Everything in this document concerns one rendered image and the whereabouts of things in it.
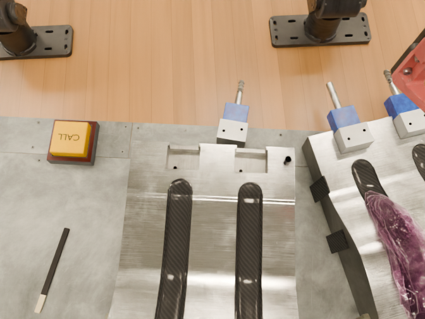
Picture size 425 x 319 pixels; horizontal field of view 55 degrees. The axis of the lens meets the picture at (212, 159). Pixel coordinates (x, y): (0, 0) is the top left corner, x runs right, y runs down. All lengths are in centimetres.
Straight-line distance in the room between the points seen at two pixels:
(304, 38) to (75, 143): 49
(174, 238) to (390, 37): 60
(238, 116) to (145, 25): 29
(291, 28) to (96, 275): 59
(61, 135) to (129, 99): 14
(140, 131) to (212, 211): 23
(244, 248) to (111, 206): 25
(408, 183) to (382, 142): 8
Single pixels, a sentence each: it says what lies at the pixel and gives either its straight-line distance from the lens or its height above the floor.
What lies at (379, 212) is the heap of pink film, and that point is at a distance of 67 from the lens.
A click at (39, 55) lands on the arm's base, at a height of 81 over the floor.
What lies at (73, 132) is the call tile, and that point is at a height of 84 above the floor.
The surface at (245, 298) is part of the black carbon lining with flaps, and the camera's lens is 61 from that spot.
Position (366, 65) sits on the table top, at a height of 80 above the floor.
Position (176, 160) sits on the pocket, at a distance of 67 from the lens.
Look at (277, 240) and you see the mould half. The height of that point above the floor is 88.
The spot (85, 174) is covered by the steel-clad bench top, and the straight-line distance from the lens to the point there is 77.
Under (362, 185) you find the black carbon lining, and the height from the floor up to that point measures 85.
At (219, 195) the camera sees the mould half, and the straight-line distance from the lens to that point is 63.
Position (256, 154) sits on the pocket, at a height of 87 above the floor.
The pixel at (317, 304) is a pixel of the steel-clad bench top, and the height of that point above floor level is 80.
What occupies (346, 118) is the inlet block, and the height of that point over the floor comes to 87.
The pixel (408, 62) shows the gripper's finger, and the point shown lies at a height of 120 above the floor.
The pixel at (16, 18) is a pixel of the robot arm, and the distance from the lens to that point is 81.
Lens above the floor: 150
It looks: 71 degrees down
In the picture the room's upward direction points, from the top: straight up
